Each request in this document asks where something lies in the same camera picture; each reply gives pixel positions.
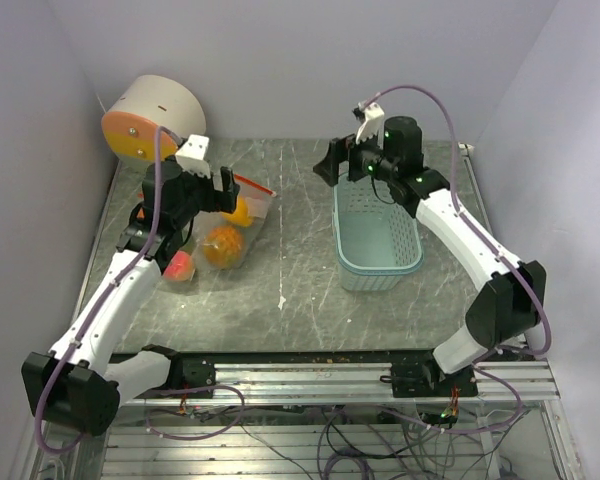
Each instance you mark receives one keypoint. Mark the white corner bracket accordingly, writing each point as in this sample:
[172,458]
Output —
[466,149]

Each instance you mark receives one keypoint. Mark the white cylindrical drawer box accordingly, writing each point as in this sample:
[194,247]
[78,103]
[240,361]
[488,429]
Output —
[149,102]

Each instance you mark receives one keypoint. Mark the toy peach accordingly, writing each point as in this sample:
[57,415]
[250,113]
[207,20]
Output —
[181,267]

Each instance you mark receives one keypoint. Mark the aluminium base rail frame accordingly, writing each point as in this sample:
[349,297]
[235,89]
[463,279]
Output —
[313,383]

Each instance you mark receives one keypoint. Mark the toy pineapple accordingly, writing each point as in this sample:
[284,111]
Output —
[223,247]

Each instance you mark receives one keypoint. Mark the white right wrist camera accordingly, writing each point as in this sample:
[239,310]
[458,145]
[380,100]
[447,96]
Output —
[371,117]

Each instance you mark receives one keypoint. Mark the light blue plastic basket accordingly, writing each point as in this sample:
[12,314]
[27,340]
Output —
[377,243]

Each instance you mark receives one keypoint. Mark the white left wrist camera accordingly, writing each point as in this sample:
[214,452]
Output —
[191,156]

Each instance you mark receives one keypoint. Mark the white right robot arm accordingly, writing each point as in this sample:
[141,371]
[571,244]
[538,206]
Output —
[510,292]

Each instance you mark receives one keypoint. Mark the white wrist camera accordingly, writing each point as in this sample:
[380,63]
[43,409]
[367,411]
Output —
[191,156]
[371,117]

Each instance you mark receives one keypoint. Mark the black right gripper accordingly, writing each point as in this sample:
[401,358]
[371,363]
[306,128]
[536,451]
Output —
[339,150]

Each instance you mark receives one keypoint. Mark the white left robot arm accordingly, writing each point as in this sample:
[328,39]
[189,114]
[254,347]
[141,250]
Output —
[75,384]

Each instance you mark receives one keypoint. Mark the small yellow toy fruit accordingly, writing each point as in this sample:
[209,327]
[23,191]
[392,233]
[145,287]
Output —
[240,216]

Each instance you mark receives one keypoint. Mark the clear orange zip top bag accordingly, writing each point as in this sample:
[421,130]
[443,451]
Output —
[170,247]

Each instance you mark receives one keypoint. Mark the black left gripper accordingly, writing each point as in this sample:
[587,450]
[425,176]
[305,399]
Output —
[229,189]

